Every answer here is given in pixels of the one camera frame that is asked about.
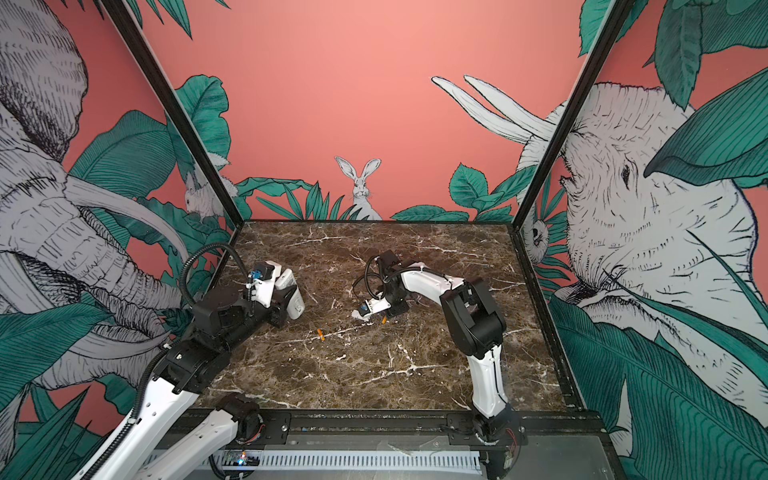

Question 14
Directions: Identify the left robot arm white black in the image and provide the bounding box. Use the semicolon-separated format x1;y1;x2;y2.
74;281;304;479

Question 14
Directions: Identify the right black camera cable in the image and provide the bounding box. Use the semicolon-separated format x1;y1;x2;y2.
351;256;385;301

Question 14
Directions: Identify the white slotted cable duct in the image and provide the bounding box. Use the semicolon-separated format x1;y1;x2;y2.
217;450;483;474

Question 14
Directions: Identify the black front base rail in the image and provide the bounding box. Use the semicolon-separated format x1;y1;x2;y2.
161;409;607;450

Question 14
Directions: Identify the white battery cover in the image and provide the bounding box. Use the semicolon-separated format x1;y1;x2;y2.
351;310;369;321

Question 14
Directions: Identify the right black frame post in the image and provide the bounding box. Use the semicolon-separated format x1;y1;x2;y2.
512;0;634;232

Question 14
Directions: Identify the black camera cable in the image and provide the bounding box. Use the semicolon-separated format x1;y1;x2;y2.
351;256;385;301
179;242;251;307

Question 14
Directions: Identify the white remote control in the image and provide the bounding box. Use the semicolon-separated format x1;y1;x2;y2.
275;268;305;320

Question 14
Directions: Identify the left black frame post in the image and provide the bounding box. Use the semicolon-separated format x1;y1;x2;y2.
101;0;244;229

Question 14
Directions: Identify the black frame post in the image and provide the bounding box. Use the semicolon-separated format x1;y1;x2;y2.
512;0;634;232
101;0;244;229

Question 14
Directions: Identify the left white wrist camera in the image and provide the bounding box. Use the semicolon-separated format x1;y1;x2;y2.
246;261;282;308

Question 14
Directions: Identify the left black camera cable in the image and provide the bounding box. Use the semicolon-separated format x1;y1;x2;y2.
179;242;251;307

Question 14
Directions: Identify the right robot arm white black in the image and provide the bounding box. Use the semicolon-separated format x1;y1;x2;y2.
357;251;526;446

